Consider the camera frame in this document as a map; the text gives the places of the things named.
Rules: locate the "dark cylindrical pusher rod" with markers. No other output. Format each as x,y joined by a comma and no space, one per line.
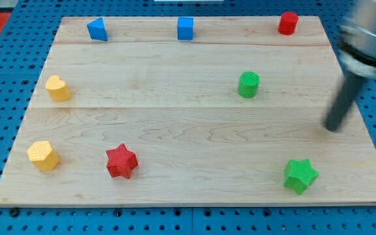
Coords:
346,95

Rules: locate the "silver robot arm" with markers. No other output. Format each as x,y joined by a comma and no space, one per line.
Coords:
357,52

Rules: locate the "green star block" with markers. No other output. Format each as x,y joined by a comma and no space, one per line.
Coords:
299,175

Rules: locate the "red star block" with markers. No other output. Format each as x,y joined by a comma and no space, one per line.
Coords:
121,162

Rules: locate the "red cylinder block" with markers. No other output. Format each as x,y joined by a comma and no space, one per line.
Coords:
287,23

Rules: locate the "green cylinder block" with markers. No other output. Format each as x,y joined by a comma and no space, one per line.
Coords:
248,84

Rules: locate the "wooden board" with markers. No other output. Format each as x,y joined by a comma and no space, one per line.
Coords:
175,105

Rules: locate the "blue cube block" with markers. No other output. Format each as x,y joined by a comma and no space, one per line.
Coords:
185,28

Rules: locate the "blue triangle block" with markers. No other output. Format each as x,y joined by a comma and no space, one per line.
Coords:
97,30

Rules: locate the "yellow heart block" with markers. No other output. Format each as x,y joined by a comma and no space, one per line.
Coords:
57,89

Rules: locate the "yellow hexagon block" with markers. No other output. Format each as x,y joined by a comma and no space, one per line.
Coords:
43,156

